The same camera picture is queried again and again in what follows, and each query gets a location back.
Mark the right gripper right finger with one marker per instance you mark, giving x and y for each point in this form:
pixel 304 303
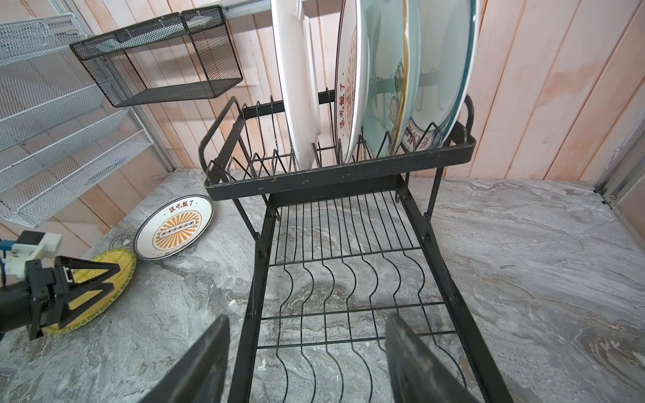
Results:
pixel 416 374

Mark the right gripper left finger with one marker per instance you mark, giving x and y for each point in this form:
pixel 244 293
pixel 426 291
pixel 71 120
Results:
pixel 199 375

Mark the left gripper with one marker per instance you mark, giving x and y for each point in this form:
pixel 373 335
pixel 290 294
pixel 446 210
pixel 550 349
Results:
pixel 44 297

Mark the orange sunburst plate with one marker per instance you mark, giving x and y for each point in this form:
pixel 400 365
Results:
pixel 173 227
pixel 351 77

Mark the black two-tier dish rack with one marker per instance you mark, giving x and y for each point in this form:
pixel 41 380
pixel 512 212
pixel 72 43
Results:
pixel 337 250

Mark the white plate green clover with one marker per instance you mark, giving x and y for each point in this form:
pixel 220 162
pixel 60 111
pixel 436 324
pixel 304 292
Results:
pixel 297 75

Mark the mint green flower plate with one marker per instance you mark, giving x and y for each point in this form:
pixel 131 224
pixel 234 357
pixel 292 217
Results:
pixel 394 33

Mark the green rim white plate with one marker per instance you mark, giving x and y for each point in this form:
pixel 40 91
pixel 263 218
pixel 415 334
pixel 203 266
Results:
pixel 449 32

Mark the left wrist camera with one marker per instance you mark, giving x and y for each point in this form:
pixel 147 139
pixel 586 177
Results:
pixel 30 245

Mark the white wire mesh shelf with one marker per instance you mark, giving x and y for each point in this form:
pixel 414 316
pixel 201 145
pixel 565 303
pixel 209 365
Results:
pixel 59 136

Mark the black mesh wall basket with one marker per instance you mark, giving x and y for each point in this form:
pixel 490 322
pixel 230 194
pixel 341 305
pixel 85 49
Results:
pixel 180 56

